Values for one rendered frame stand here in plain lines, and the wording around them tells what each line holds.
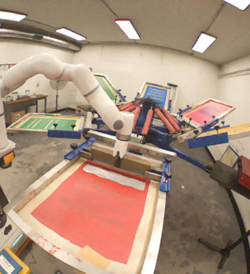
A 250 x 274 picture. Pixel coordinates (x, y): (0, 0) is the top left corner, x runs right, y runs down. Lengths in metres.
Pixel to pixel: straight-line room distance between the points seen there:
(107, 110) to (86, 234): 0.48
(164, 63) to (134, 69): 1.07
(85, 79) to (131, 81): 4.41
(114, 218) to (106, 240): 0.11
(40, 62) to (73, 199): 0.57
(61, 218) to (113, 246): 0.22
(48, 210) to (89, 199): 0.20
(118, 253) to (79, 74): 0.65
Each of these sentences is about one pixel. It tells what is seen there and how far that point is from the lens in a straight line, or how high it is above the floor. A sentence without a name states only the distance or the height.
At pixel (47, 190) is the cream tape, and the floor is 0.96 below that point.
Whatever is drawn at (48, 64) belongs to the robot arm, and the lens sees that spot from 0.51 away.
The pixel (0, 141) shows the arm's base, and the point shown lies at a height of 1.18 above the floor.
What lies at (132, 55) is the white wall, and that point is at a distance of 5.08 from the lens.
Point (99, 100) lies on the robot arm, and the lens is 0.55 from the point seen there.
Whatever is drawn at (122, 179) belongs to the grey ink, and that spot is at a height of 0.96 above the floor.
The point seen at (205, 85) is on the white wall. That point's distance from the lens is 4.99.
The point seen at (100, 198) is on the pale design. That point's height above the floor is 0.96.
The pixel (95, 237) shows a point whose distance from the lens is 0.53.
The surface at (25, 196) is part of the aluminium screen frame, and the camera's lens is 0.63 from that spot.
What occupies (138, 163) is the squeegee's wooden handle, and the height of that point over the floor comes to 1.05.
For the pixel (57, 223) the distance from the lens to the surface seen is 0.56.
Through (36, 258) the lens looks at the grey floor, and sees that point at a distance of 1.57.
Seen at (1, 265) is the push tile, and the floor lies 0.97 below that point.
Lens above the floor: 1.44
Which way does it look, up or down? 22 degrees down
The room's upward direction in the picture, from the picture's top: 10 degrees clockwise
